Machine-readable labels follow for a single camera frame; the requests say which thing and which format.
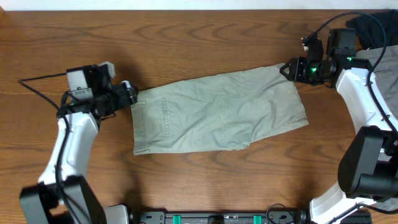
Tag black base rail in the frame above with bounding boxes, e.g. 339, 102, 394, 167
127, 205, 316, 224

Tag black garment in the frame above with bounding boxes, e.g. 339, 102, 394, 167
346, 9, 398, 49

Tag light green shorts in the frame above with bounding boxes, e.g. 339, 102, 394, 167
131, 64, 308, 155

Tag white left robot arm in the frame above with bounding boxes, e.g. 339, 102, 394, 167
19, 62, 139, 223

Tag grey folded trousers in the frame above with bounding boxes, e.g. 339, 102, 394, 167
357, 45, 397, 210

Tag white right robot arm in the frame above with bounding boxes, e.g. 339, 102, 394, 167
278, 29, 397, 223

